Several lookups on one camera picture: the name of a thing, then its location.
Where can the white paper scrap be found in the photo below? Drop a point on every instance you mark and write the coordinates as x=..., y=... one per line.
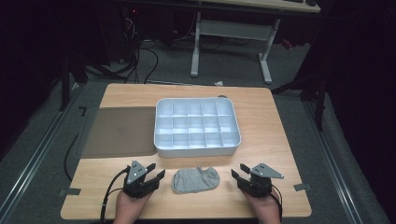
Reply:
x=219, y=83

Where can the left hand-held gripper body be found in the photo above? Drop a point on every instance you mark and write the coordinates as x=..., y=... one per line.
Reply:
x=137, y=183

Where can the black metal stand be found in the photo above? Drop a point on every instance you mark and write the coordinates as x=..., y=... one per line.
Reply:
x=64, y=84
x=314, y=93

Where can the person's right hand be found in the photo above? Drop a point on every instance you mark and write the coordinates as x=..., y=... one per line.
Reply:
x=264, y=208

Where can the desk with white legs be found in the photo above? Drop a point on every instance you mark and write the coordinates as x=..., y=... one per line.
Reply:
x=232, y=29

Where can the metal floor rail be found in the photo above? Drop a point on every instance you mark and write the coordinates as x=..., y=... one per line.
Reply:
x=334, y=168
x=34, y=155

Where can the white compartment organizer box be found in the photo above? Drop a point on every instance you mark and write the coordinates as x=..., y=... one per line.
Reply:
x=196, y=127

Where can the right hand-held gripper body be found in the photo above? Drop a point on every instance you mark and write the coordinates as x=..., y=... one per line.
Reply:
x=258, y=185

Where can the grey tape piece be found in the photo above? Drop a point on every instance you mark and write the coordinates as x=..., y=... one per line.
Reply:
x=70, y=191
x=302, y=187

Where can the black tape mark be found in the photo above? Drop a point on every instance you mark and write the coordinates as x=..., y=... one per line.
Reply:
x=83, y=110

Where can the grey sock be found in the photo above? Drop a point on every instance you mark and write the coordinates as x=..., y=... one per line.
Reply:
x=195, y=180

